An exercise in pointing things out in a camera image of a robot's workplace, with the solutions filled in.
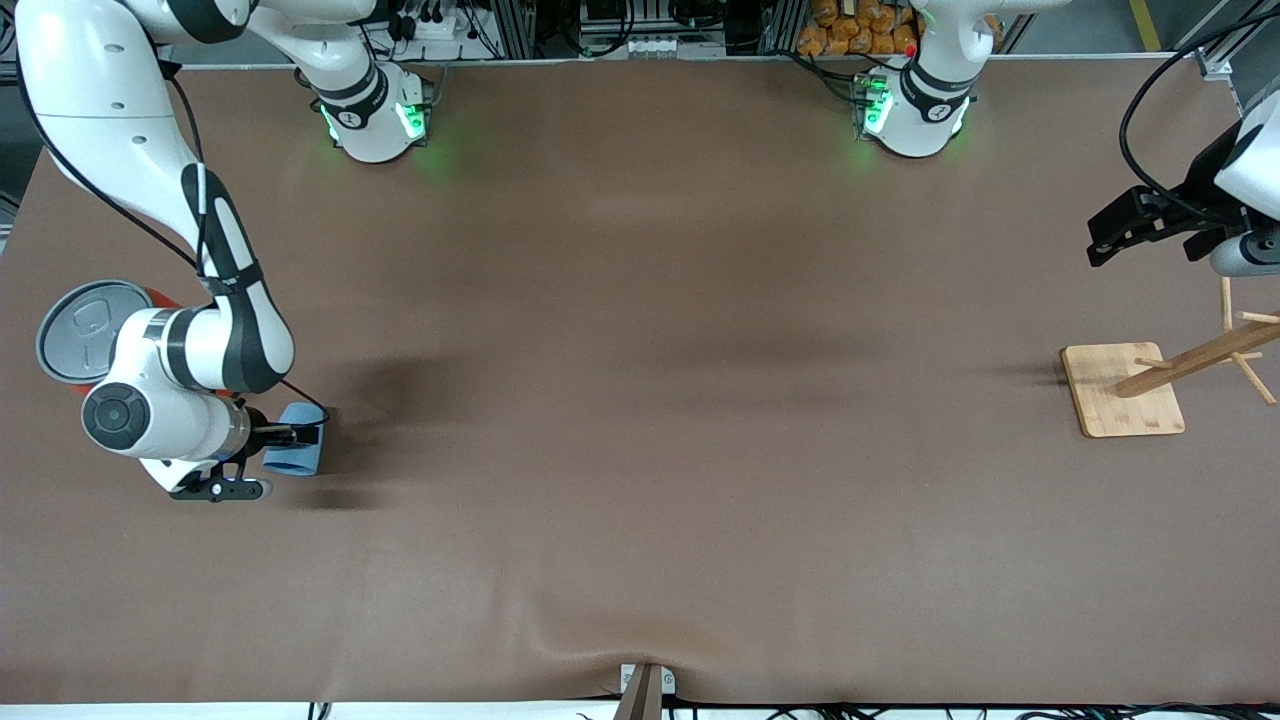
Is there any brown mounting strut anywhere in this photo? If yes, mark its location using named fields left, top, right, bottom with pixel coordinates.
left=612, top=665, right=664, bottom=720

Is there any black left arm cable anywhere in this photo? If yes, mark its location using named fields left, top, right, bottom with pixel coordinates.
left=1118, top=5, right=1280, bottom=221

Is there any wooden cup rack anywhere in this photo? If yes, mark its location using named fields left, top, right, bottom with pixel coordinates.
left=1060, top=275, right=1280, bottom=439

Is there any light blue cup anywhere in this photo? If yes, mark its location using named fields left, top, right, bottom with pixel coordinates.
left=262, top=403, right=326, bottom=476

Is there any bag of orange items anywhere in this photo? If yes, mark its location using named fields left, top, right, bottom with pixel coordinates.
left=797, top=0, right=921, bottom=57

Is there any white power strip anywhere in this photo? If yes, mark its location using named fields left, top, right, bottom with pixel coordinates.
left=395, top=0, right=466, bottom=41

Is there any orange can with grey lid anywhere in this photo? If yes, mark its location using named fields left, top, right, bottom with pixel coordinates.
left=35, top=279, right=181, bottom=397

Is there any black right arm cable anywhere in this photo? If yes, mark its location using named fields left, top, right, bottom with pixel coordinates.
left=15, top=55, right=331, bottom=426

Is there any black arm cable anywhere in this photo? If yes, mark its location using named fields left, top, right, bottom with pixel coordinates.
left=15, top=55, right=331, bottom=426
left=1118, top=5, right=1280, bottom=221

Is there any grey metal bracket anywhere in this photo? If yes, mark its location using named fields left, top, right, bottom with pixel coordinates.
left=620, top=662, right=676, bottom=697

